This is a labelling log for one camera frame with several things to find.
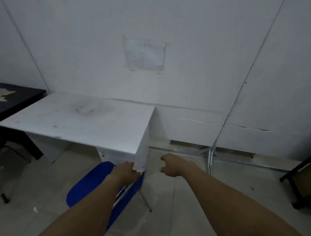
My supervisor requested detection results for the person's right hand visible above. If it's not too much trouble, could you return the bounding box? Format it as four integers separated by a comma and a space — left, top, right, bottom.
159, 154, 198, 178

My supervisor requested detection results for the person's left hand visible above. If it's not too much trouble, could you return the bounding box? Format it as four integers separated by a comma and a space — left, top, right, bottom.
110, 161, 142, 183

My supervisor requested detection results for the blue plastic chair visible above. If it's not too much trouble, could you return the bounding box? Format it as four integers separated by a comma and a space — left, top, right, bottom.
66, 161, 153, 232

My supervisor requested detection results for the person's right forearm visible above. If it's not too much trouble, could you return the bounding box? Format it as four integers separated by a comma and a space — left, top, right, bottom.
179, 163, 303, 236

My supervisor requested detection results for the person's left forearm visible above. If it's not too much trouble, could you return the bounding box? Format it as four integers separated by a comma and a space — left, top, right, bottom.
38, 174, 127, 236

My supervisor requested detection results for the white desk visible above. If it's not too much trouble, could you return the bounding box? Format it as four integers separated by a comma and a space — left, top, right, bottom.
0, 91, 156, 173

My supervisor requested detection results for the paper sheet in plastic sleeve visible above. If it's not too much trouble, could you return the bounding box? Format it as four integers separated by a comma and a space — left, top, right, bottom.
123, 36, 167, 71

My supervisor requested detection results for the black chair base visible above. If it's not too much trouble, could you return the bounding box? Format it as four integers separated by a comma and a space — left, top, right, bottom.
0, 141, 32, 205

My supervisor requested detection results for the black table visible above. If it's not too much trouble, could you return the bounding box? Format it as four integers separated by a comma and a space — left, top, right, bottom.
0, 83, 47, 161

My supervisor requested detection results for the black frame brown furniture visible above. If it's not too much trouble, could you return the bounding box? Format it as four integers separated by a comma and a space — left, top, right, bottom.
279, 156, 311, 211

